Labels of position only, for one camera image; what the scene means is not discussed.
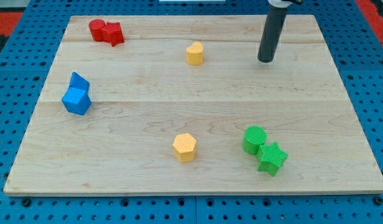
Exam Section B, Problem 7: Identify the yellow heart block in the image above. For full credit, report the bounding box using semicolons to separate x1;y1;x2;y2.
186;42;203;65

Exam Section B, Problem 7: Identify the green star block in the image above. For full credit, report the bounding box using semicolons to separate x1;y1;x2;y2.
256;142;288;177

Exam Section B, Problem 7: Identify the red star block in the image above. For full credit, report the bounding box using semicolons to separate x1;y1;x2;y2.
101;22;125;47

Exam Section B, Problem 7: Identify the wooden board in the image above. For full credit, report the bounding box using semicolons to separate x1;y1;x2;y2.
4;15;383;197

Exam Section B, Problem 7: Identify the yellow hexagon block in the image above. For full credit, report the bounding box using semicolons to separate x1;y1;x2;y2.
172;133;196;162

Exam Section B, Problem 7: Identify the green cylinder block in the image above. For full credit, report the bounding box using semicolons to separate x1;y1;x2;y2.
242;126;267;155

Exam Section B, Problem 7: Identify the blue cube block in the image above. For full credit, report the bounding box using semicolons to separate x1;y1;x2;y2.
62;87;91;116

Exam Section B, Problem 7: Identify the blue triangle block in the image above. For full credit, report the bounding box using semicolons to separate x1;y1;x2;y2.
69;72;90;91

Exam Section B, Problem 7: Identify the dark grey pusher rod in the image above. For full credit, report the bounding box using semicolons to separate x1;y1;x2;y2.
257;6;288;63

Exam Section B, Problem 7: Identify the red cylinder block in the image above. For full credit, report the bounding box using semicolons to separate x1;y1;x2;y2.
88;19;106;42

